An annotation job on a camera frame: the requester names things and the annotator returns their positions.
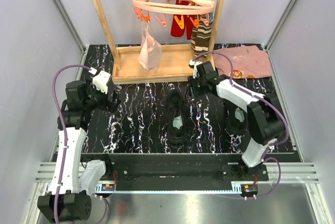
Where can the pink hanging bra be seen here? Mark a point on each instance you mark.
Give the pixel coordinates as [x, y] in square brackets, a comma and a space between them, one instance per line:
[151, 50]

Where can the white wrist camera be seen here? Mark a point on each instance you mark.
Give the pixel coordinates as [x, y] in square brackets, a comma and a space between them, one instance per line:
[100, 80]
[193, 65]

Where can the orange connector box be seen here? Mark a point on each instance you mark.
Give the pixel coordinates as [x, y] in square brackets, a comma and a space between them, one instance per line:
[249, 189]
[108, 187]

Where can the black marble pattern mat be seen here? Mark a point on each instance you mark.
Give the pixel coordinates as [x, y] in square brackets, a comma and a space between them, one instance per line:
[139, 125]

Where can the left orange connector box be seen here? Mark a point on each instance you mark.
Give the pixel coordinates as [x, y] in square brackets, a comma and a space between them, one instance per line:
[108, 187]

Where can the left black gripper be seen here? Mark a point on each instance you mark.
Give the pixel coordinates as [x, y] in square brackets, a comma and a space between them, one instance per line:
[111, 105]

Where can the right orange connector box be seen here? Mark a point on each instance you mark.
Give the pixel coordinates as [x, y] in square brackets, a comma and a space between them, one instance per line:
[249, 189]

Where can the pink folded t-shirt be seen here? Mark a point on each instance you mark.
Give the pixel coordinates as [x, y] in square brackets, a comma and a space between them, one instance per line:
[247, 62]

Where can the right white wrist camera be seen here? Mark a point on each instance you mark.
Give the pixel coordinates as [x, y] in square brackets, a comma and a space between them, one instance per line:
[193, 65]

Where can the brown striped hanging sock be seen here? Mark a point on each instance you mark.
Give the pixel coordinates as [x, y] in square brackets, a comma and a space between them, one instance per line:
[200, 37]

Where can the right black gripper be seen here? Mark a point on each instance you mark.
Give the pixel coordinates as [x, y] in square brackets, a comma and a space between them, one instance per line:
[192, 91]

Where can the black shoe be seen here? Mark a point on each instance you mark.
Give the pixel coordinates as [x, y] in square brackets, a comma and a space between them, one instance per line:
[176, 120]
[236, 123]

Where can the pink round clip hanger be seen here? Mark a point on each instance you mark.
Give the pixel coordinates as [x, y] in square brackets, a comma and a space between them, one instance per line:
[143, 8]

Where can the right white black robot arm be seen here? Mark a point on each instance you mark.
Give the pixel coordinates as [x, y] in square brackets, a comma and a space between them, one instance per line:
[266, 124]

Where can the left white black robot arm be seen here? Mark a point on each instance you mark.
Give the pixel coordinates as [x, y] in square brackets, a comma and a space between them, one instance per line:
[69, 195]

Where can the red hanging sock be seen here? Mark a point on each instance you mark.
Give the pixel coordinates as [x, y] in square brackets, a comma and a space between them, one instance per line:
[182, 24]

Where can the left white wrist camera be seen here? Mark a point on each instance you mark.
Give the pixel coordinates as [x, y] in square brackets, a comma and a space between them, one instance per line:
[100, 80]

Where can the wooden drying rack frame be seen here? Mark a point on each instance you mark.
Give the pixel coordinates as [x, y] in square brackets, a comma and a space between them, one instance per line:
[174, 61]

